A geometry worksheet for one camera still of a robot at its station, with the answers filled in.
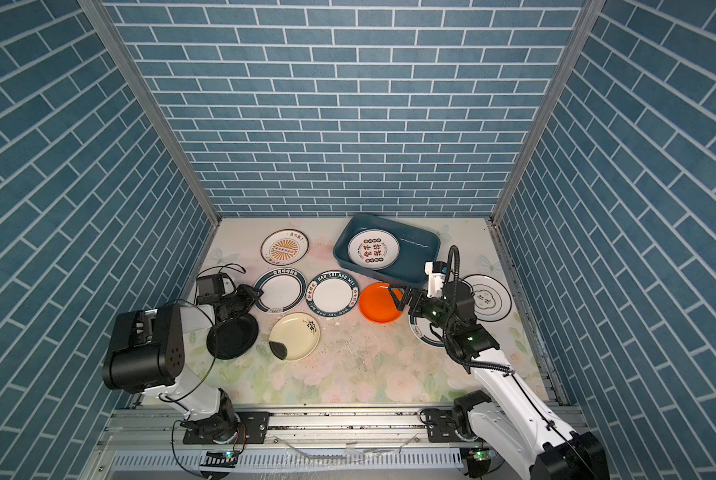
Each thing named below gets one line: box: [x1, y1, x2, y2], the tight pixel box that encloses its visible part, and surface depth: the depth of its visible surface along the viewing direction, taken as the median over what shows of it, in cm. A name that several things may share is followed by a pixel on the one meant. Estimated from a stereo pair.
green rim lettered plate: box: [305, 270, 359, 318], surface depth 101 cm
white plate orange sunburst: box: [260, 228, 309, 266], surface depth 114 cm
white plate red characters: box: [347, 229, 400, 271], surface depth 113 cm
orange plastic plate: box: [358, 283, 403, 323], surface depth 99 cm
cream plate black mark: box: [268, 312, 321, 361], surface depth 91 cm
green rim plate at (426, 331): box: [408, 314, 445, 347], surface depth 72 cm
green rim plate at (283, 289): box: [254, 268, 307, 314], surface depth 101 cm
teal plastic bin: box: [333, 214, 441, 287], surface depth 112 cm
